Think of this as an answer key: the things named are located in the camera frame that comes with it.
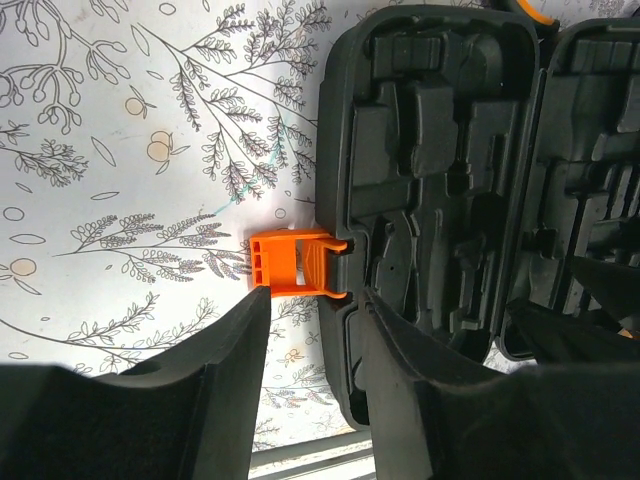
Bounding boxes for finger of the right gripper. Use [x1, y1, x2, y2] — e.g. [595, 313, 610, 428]
[507, 257, 639, 360]

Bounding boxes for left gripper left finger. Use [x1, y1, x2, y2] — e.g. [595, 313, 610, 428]
[1, 287, 271, 479]

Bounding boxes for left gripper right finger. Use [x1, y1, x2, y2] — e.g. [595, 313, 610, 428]
[362, 289, 639, 479]

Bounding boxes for black plastic tool case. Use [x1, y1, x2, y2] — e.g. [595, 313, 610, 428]
[248, 4, 640, 431]

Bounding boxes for orange handled long-nose pliers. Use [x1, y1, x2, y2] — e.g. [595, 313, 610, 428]
[516, 0, 558, 27]

